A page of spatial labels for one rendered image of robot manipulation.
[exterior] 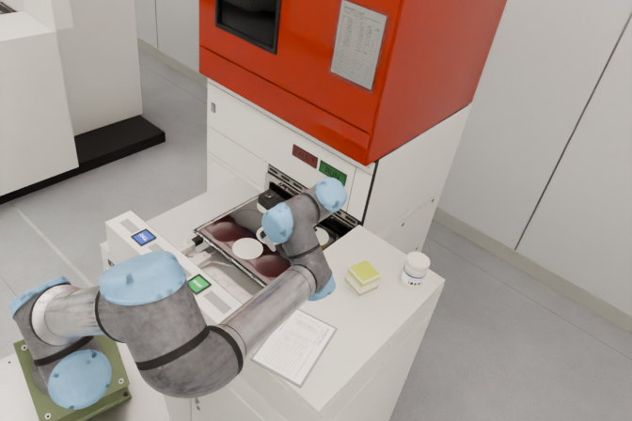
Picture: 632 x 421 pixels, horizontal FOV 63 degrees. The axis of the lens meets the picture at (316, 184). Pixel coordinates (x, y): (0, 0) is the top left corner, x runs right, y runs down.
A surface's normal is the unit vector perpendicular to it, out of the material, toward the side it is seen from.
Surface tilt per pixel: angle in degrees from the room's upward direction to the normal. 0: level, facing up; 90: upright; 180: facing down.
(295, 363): 0
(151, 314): 53
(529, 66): 90
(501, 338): 0
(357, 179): 90
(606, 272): 90
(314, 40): 90
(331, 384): 0
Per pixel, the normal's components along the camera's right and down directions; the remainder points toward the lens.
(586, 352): 0.13, -0.80
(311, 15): -0.65, 0.37
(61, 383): 0.58, -0.01
